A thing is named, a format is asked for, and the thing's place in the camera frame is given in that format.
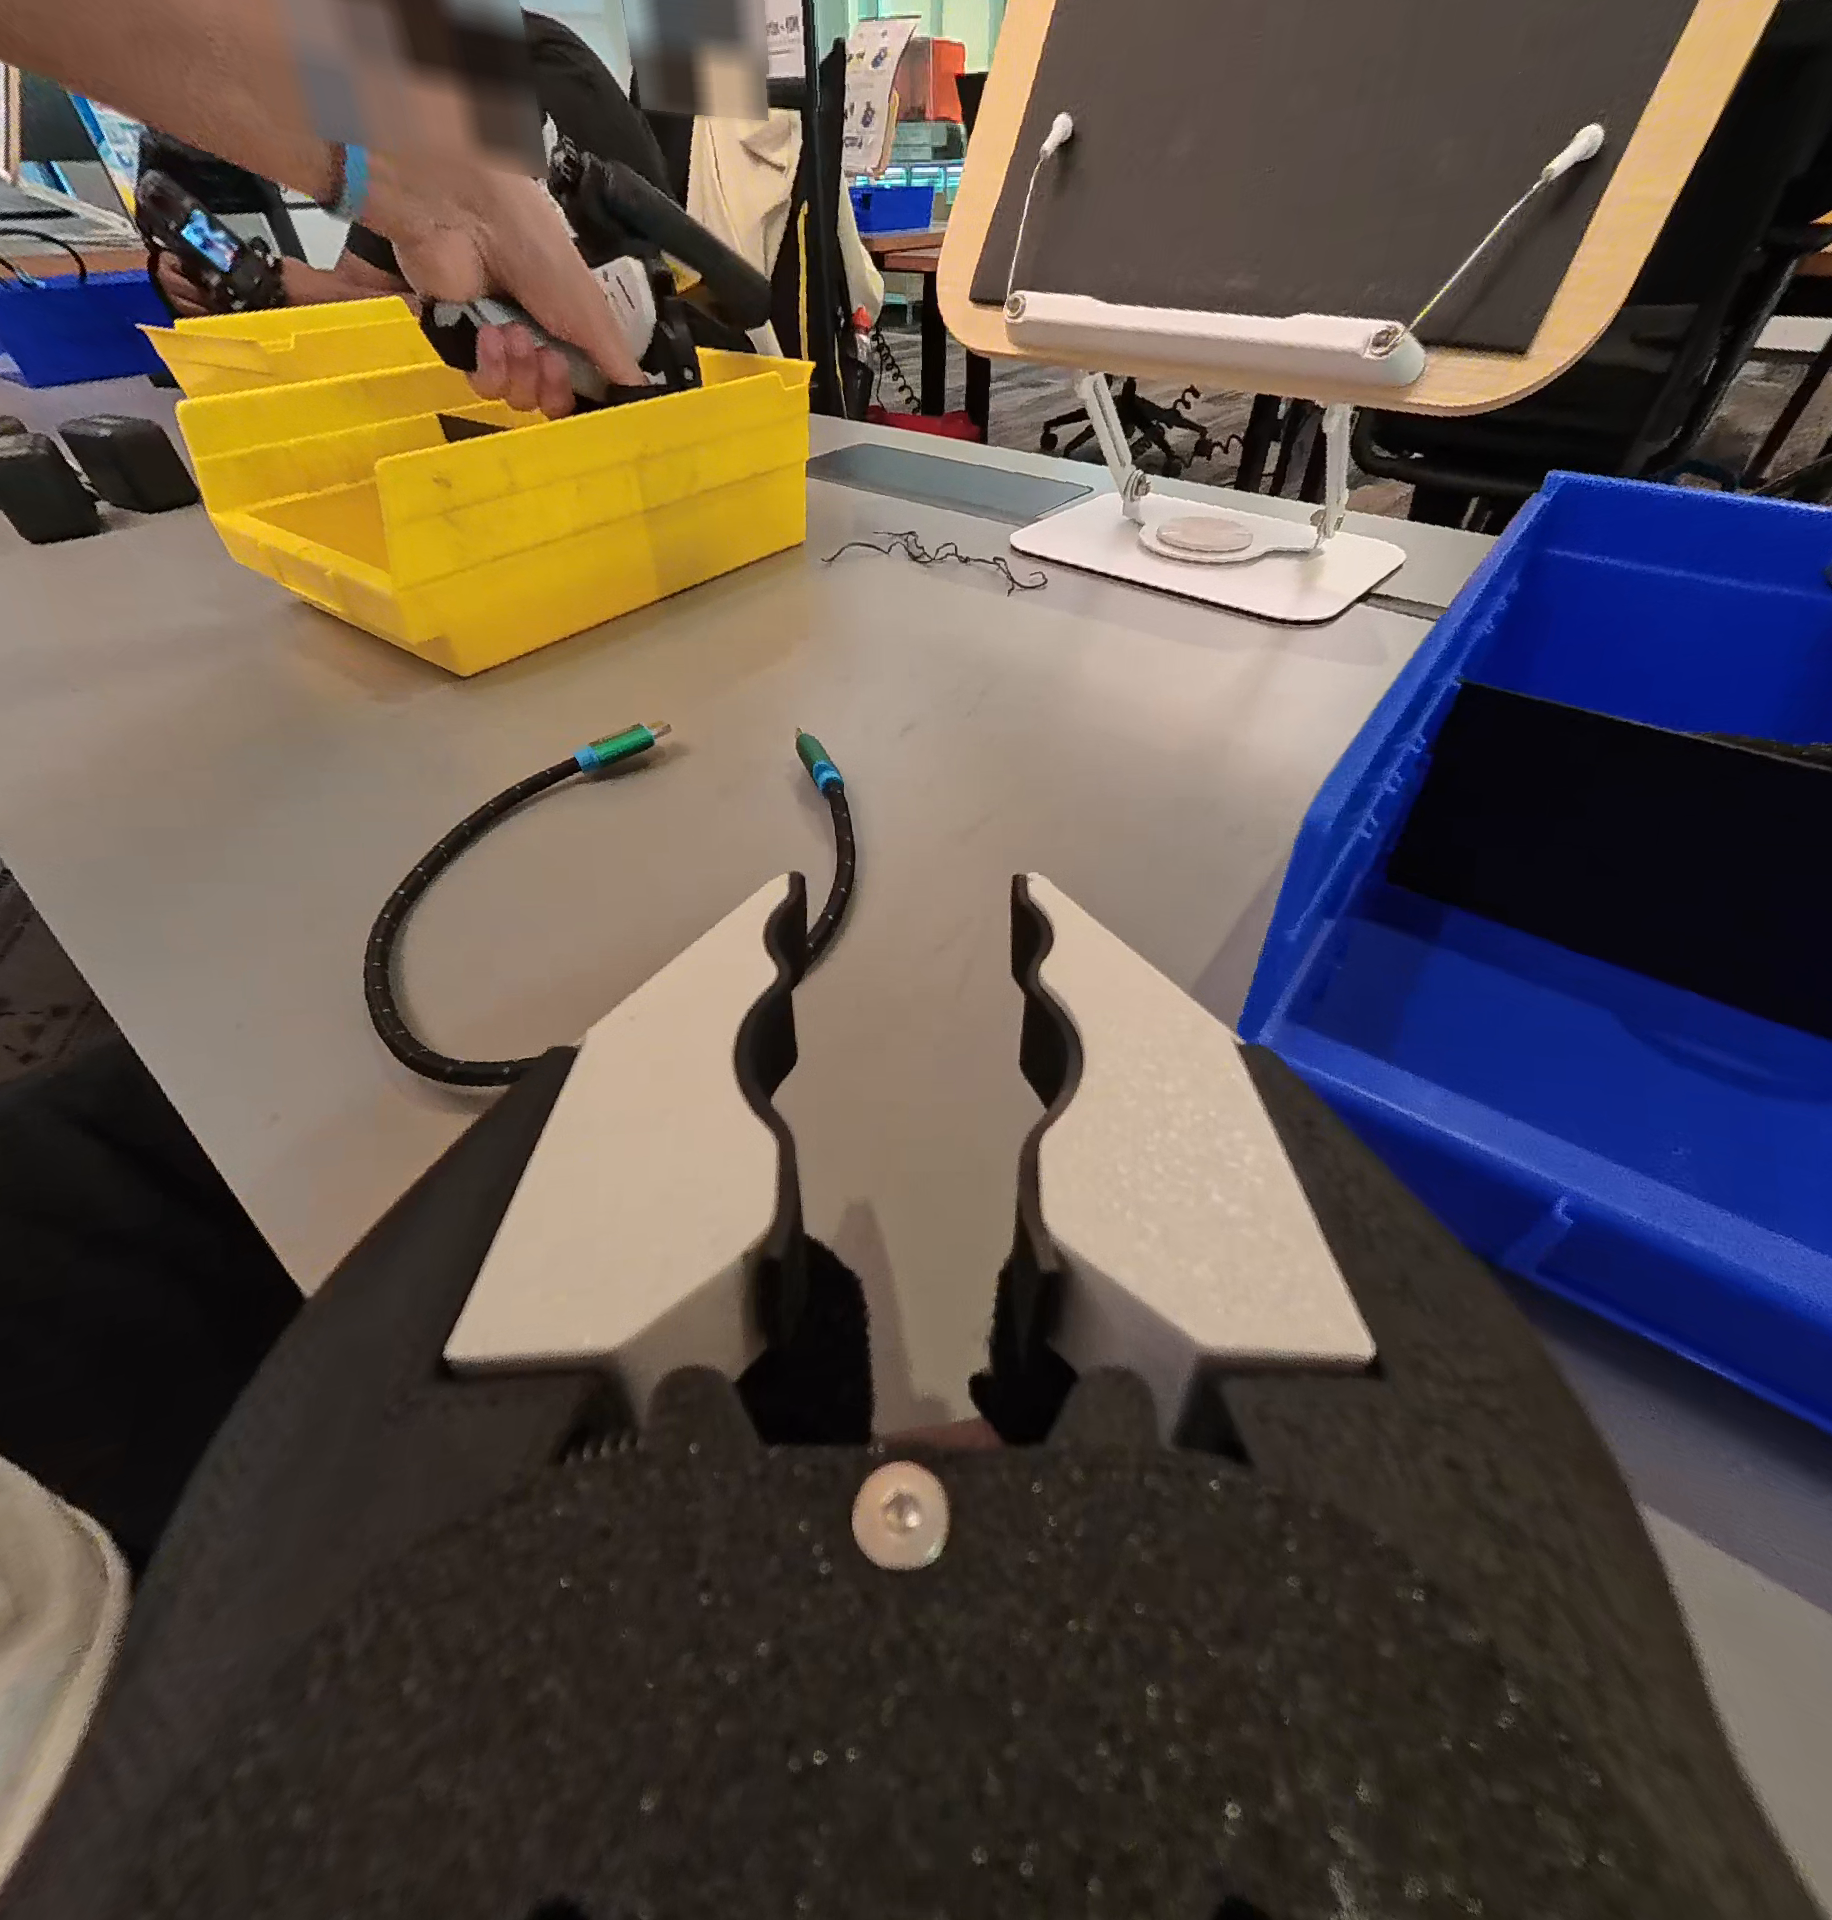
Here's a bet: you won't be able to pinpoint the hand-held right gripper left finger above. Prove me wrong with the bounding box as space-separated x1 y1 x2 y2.
441 877 873 1442

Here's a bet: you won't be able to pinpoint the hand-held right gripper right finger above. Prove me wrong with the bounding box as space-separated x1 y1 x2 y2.
976 877 1377 1442

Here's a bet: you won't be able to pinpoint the yellow plastic bin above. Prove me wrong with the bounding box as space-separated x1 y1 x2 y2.
141 295 443 398
181 341 816 681

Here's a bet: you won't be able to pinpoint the blue plastic bin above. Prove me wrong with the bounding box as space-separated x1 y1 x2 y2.
0 271 178 390
1240 473 1832 1460

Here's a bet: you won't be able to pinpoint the black braided hdmi cable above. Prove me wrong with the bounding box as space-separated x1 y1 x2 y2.
362 721 862 1092

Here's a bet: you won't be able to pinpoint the person's left hand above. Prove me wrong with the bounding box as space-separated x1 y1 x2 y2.
355 156 660 420

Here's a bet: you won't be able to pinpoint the person's black trousers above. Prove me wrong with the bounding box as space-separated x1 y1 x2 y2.
0 1044 305 1569

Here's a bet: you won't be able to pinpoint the black bin divider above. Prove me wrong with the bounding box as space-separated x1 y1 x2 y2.
1390 684 1832 1057

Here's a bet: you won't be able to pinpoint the wooden-framed black panel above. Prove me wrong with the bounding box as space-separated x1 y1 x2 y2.
940 0 1782 420

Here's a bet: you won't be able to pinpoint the small black device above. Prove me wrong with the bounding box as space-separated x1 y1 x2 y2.
0 420 105 548

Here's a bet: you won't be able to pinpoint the person's white shirt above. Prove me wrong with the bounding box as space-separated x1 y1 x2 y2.
0 1433 132 1920

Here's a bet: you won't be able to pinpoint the tangled thin black wire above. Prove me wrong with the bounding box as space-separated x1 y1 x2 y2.
823 529 1056 596

